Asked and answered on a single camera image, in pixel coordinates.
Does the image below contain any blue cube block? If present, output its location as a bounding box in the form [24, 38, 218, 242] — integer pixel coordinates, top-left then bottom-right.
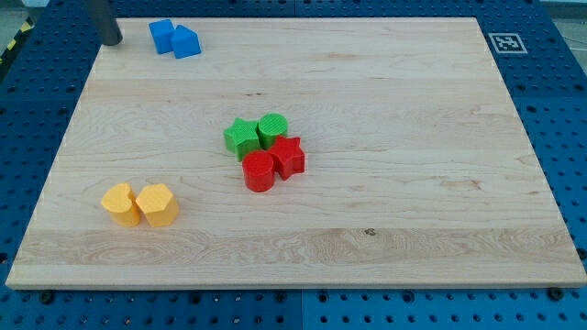
[149, 18, 175, 54]

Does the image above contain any red star block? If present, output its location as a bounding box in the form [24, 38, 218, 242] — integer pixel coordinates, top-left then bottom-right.
[268, 136, 305, 181]

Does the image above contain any wooden board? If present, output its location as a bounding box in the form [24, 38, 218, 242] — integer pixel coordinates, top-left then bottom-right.
[6, 17, 586, 291]

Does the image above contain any red cylinder block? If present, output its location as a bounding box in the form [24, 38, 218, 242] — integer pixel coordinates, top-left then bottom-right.
[241, 150, 275, 193]

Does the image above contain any green cylinder block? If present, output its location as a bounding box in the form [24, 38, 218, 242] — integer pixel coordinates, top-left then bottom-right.
[258, 113, 288, 149]

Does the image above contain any green star block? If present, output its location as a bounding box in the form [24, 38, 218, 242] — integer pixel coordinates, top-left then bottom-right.
[224, 117, 260, 162]

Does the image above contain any yellow hexagon block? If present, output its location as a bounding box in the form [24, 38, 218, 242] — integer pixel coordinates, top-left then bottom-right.
[136, 183, 179, 227]

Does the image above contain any blue triangular prism block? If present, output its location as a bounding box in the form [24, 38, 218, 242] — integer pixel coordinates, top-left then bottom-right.
[171, 25, 202, 59]

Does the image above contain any yellow heart block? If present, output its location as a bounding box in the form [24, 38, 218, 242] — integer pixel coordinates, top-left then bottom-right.
[101, 182, 140, 227]

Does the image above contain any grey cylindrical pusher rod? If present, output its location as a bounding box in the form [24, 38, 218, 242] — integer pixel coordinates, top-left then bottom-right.
[84, 0, 123, 46]

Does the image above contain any white fiducial marker tag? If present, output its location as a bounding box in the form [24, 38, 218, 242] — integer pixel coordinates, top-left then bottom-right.
[488, 32, 527, 54]

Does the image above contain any yellow black hazard tape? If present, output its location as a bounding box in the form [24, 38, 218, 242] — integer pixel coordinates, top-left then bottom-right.
[1, 17, 35, 66]

